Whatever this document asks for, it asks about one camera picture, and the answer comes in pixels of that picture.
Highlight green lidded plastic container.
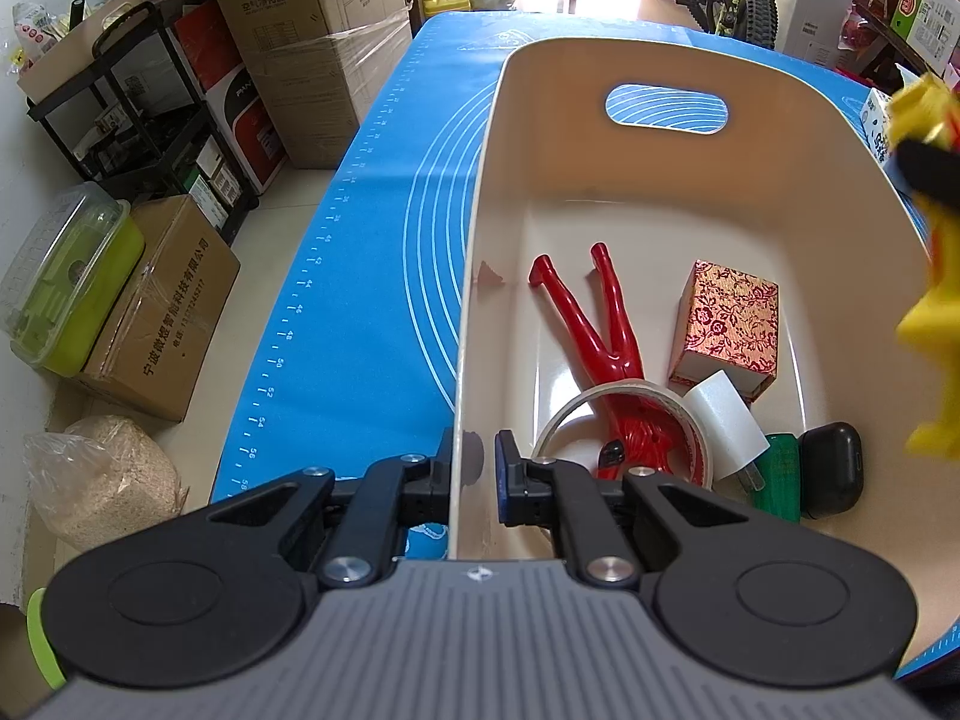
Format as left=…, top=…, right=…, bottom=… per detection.
left=0, top=181, right=146, bottom=376

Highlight green printed carton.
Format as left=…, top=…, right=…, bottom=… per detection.
left=896, top=0, right=960, bottom=65

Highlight beige plastic basin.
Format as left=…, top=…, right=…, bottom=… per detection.
left=450, top=37, right=950, bottom=563

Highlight black shelf cart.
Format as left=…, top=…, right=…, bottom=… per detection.
left=26, top=0, right=263, bottom=241

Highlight open cardboard box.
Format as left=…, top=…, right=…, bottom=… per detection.
left=16, top=0, right=162, bottom=102

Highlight green plastic piece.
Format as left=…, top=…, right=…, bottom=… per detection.
left=26, top=589, right=68, bottom=691

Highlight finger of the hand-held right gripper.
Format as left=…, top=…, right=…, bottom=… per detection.
left=895, top=109, right=960, bottom=203

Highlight clear tape roll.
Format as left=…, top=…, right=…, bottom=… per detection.
left=534, top=379, right=717, bottom=488

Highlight white tissue pack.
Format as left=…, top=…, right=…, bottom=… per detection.
left=859, top=86, right=912, bottom=188

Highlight red plastic pliers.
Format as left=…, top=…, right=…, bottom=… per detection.
left=529, top=242, right=687, bottom=481

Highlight green lighter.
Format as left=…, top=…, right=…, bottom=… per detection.
left=750, top=431, right=805, bottom=522

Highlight black earbud case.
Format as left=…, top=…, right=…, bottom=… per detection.
left=796, top=422, right=863, bottom=518

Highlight red cardboard box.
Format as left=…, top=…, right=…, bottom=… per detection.
left=176, top=0, right=242, bottom=91

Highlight white charger plug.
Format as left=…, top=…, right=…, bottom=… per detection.
left=684, top=370, right=771, bottom=496

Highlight clear bag of grain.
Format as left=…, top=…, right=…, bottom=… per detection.
left=22, top=414, right=188, bottom=552

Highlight red and white appliance box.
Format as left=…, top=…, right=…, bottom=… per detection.
left=206, top=64, right=286, bottom=196

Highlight blue silicone mat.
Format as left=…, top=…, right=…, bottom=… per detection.
left=208, top=11, right=960, bottom=683

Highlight brown taped cardboard box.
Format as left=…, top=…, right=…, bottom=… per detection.
left=75, top=195, right=241, bottom=422

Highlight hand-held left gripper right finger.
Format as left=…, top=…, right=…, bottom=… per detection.
left=495, top=429, right=758, bottom=586

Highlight large wrapped cardboard box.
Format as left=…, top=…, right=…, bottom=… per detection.
left=251, top=7, right=417, bottom=170

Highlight white snack packet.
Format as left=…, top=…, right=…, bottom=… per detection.
left=13, top=1, right=59, bottom=61

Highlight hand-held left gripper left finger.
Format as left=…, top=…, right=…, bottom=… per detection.
left=202, top=427, right=457, bottom=590

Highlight red patterned gift box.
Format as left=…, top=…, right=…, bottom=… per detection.
left=667, top=260, right=781, bottom=400

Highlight white appliance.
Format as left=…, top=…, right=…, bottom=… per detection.
left=776, top=0, right=878, bottom=68

